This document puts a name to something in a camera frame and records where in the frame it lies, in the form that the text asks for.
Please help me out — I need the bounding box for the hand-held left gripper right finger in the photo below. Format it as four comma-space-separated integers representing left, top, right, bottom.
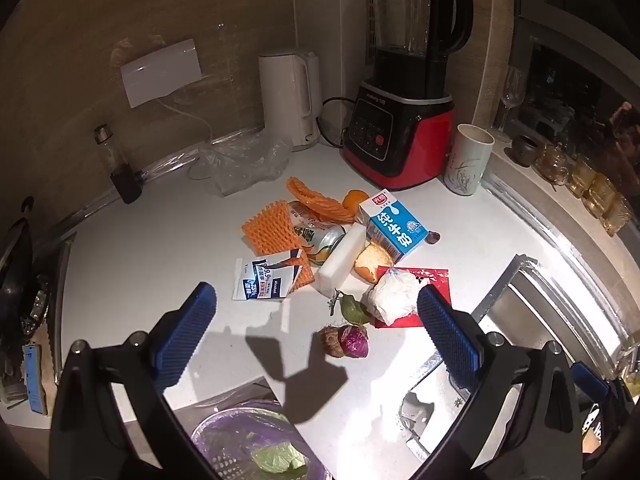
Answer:
410, 284, 586, 480

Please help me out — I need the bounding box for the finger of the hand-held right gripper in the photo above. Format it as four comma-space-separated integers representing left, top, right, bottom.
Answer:
572, 362, 633, 411

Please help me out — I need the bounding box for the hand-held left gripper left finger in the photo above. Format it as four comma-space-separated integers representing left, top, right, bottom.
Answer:
50, 281, 236, 480

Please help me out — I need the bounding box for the red snack packet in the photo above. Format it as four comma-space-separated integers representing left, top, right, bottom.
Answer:
374, 266, 449, 330

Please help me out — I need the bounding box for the white tissue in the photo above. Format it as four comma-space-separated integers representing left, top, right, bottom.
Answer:
367, 267, 426, 326

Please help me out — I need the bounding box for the purple onion piece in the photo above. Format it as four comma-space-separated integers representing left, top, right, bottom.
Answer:
337, 325, 371, 359

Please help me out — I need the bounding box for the wilted green leaf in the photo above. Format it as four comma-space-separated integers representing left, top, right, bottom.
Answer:
327, 290, 372, 326

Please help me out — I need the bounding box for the white and blue wipe packet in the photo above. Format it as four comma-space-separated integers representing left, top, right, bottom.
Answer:
231, 254, 303, 302

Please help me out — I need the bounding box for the orange peel piece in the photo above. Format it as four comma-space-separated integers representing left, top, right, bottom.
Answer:
354, 241, 396, 283

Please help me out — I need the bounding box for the trash bin with purple bag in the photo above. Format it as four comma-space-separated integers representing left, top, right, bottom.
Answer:
191, 400, 331, 480

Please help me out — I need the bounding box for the blue and white milk carton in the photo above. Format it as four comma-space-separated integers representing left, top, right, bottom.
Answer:
356, 189, 428, 263

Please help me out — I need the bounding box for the brown taro piece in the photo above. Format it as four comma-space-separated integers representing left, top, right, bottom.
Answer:
320, 326, 346, 358

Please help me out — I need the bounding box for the white foam block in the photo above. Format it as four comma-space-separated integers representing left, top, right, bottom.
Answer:
314, 223, 368, 297

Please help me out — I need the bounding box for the drink can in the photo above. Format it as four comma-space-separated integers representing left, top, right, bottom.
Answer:
287, 201, 347, 267

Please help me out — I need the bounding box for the tangerine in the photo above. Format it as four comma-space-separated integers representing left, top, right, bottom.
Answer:
342, 189, 371, 221

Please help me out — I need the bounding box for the curled orange foam fruit net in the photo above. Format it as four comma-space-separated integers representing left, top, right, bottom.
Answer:
286, 176, 357, 224

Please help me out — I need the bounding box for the stainless steel sink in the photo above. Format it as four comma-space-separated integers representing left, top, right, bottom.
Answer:
397, 255, 640, 466

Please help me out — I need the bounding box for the green vegetable leaf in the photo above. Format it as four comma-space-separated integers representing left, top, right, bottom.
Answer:
250, 440, 308, 476

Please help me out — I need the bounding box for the glass bottle with dark liquid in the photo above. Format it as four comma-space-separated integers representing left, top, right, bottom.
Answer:
94, 124, 146, 205

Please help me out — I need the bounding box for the amber glass cup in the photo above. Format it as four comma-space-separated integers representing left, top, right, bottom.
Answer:
600, 192, 635, 236
567, 154, 598, 198
582, 172, 621, 218

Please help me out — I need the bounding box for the white cup with plant print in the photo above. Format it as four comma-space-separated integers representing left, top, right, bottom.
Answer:
444, 123, 496, 197

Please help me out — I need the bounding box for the clear plastic bag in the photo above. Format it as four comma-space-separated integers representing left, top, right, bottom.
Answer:
189, 132, 293, 196

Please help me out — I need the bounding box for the red and black blender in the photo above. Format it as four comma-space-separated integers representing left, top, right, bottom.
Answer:
340, 0, 475, 192

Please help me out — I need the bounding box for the wine glass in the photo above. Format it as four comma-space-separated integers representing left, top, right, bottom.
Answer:
492, 66, 526, 143

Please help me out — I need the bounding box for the white electric kettle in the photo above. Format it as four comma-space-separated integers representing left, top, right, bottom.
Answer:
258, 48, 323, 153

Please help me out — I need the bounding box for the window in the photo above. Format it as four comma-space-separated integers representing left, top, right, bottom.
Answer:
515, 0, 640, 241

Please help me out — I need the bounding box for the clear glass jar with handle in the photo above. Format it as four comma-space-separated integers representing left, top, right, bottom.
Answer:
535, 142, 570, 184

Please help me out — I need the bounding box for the white power cable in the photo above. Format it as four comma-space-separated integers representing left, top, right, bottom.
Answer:
158, 92, 214, 181

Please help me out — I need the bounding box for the black power cable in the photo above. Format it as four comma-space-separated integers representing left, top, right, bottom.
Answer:
320, 97, 357, 149

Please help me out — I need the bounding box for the white wall outlet box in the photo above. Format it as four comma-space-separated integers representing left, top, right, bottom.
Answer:
120, 38, 205, 109

